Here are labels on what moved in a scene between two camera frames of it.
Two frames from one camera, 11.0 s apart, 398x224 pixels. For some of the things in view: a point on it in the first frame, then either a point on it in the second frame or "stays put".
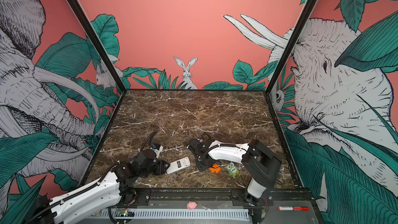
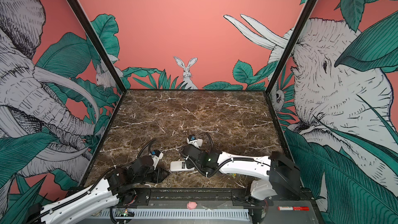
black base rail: [210, 197] stays put
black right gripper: [201, 168] → [188, 164]
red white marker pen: [289, 208] stays put
